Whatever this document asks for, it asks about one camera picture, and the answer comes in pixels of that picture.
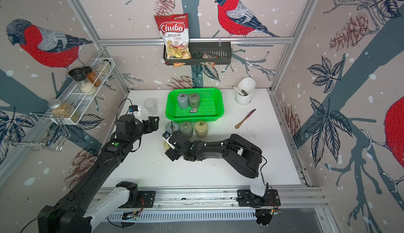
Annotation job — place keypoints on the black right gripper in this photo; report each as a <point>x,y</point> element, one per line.
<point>170,154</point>

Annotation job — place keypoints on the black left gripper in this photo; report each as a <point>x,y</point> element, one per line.
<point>154,124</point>

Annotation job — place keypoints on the blue-grey tea canister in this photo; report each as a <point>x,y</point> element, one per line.
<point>172,127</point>

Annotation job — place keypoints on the sage green tea canister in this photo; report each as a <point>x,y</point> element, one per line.
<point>186,129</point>

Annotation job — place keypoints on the yellow-green tea canister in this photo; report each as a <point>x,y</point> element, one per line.
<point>201,129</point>

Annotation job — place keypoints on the grey-green canister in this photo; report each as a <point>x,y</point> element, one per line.
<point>194,101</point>

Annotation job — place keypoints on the beige tea canister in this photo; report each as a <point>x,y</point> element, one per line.
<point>166,145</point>

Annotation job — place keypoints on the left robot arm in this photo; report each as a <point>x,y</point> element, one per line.
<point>72,213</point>

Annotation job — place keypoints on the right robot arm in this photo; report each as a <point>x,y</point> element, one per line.
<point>239,153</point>

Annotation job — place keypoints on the blue-grey canister in basket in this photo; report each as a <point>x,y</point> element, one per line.
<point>183,101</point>

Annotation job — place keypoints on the green plastic basket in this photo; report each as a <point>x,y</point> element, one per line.
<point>210,110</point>

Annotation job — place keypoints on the clear drinking glass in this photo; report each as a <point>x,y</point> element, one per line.
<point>151,106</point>

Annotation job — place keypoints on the pale spice jar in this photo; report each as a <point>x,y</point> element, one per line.
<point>103,68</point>

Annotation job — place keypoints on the orange spice bottle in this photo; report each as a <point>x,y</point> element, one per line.
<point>92,76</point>

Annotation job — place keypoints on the white utensil holder cup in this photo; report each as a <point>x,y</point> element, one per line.
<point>246,88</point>

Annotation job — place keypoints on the black lid spice jar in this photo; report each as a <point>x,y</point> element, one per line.
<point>84,84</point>

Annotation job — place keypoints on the silver lid grain jar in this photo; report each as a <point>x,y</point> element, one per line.
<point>60,108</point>

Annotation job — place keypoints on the small snack packet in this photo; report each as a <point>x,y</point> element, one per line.
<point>208,56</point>

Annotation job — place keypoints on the red cassava chips bag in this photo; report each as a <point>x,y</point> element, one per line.
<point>174,31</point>

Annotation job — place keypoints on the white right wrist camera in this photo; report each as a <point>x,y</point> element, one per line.
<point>167,137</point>

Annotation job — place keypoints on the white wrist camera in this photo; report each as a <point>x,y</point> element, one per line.
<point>167,137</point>
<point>135,110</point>

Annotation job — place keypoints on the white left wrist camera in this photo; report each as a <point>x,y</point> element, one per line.
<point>135,110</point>

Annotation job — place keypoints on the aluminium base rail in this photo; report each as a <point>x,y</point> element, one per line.
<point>212,203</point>

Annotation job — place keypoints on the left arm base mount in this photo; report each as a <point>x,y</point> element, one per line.
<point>145,198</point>

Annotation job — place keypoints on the white utensil handle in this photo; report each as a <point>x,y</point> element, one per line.
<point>238,90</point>

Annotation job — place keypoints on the white wire spice rack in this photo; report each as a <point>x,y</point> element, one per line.
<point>79,101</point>

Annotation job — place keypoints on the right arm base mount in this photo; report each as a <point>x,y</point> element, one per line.
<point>264,206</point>

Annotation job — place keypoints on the black wall basket shelf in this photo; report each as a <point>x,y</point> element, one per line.
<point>220,49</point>

